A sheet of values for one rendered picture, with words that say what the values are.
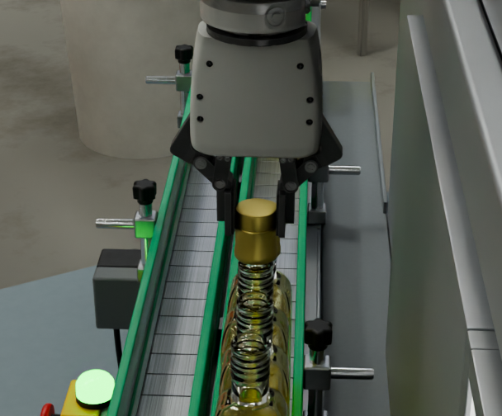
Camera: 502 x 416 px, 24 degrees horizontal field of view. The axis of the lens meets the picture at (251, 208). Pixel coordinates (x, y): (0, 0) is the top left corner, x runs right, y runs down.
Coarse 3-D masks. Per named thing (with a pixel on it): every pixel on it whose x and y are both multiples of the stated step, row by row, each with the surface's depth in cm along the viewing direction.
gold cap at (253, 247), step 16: (240, 208) 96; (256, 208) 96; (272, 208) 96; (240, 224) 96; (256, 224) 95; (272, 224) 96; (240, 240) 97; (256, 240) 96; (272, 240) 97; (240, 256) 97; (256, 256) 97; (272, 256) 97
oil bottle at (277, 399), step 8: (224, 392) 92; (272, 392) 92; (280, 392) 93; (224, 400) 91; (232, 400) 90; (272, 400) 91; (280, 400) 92; (216, 408) 92; (224, 408) 90; (232, 408) 90; (240, 408) 90; (248, 408) 90; (256, 408) 90; (264, 408) 90; (272, 408) 90; (280, 408) 91
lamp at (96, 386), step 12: (84, 372) 135; (96, 372) 134; (84, 384) 133; (96, 384) 133; (108, 384) 133; (84, 396) 133; (96, 396) 132; (108, 396) 133; (84, 408) 133; (96, 408) 133
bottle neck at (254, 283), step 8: (240, 264) 99; (248, 264) 100; (264, 264) 100; (272, 264) 99; (240, 272) 99; (248, 272) 98; (256, 272) 98; (264, 272) 98; (272, 272) 99; (240, 280) 99; (248, 280) 98; (256, 280) 98; (264, 280) 98; (272, 280) 99; (240, 288) 99; (248, 288) 99; (256, 288) 99; (264, 288) 99; (272, 288) 100
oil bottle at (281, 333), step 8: (232, 312) 102; (280, 312) 102; (232, 320) 101; (280, 320) 101; (224, 328) 102; (232, 328) 100; (280, 328) 100; (288, 328) 103; (224, 336) 101; (232, 336) 100; (272, 336) 100; (280, 336) 100; (288, 336) 103; (224, 344) 100; (280, 344) 100; (288, 344) 103; (224, 352) 100; (288, 352) 104
